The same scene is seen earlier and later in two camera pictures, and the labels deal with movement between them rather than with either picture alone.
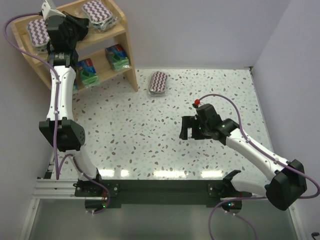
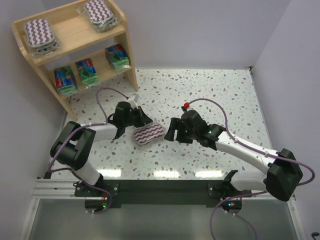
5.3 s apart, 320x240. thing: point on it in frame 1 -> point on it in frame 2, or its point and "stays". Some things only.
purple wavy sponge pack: (158, 83) -> (148, 133)
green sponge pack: (117, 57) stays
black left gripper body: (75, 25) -> (137, 117)
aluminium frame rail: (56, 189) stays
